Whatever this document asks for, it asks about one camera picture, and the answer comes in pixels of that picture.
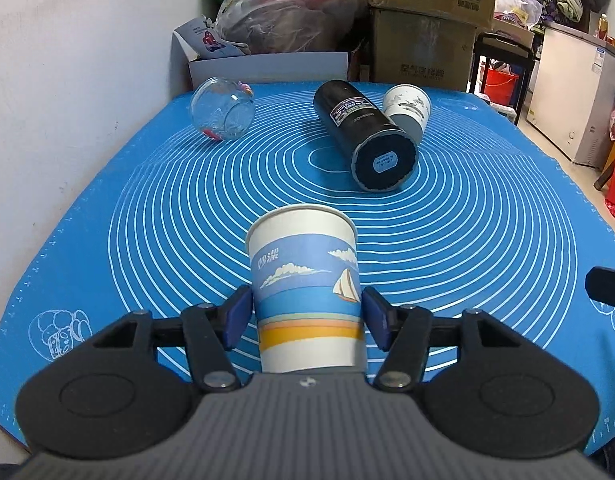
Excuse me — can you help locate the blue sailboat paper cup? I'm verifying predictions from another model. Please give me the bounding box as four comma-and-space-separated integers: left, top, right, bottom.
245, 204, 367, 374

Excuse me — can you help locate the white ink-print paper cup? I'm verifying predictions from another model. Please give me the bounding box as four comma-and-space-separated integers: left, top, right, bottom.
383, 84, 432, 144

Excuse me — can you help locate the blue silicone baking mat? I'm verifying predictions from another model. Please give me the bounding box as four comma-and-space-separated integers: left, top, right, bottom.
0, 84, 615, 452

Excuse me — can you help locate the white chest freezer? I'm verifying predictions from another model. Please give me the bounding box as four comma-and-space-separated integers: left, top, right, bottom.
527, 24, 615, 168

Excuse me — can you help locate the red plastic bucket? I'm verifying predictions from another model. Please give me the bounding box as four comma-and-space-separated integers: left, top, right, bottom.
484, 68, 519, 106

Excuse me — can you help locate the black cylindrical bottle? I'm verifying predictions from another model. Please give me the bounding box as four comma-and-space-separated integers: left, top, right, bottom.
313, 79, 418, 193

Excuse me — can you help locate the black metal stool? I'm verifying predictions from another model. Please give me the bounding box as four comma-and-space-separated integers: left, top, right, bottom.
467, 28, 537, 124

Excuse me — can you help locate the clear glass jar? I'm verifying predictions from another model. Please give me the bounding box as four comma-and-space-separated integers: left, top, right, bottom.
190, 77, 255, 141

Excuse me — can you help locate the lower brown cardboard box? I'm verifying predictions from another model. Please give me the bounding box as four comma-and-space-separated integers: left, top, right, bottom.
370, 9, 477, 91

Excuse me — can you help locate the white open cardboard box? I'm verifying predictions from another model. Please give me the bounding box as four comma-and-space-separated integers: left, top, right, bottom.
173, 18, 351, 89

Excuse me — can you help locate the clear plastic bag of clothes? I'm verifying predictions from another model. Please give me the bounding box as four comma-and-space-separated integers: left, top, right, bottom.
214, 0, 367, 54

